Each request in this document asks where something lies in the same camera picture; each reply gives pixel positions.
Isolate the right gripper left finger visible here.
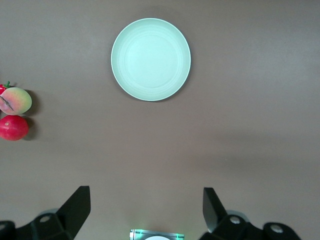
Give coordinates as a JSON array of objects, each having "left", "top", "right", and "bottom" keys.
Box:
[{"left": 0, "top": 185, "right": 91, "bottom": 240}]

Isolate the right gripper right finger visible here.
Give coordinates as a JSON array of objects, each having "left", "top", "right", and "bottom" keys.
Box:
[{"left": 199, "top": 187, "right": 301, "bottom": 240}]

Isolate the red round toy fruit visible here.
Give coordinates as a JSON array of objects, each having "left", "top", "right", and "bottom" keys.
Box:
[{"left": 0, "top": 114, "right": 30, "bottom": 142}]

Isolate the toy peach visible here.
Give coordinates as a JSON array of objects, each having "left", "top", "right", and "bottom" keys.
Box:
[{"left": 0, "top": 86, "right": 33, "bottom": 116}]

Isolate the red chili pepper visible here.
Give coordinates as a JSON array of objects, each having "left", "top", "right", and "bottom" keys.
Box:
[{"left": 0, "top": 80, "right": 11, "bottom": 96}]

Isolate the light green round plate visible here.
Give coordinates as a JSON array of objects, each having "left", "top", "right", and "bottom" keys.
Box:
[{"left": 110, "top": 17, "right": 192, "bottom": 102}]

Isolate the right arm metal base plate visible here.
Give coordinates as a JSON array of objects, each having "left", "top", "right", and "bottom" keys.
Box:
[{"left": 129, "top": 229, "right": 185, "bottom": 240}]

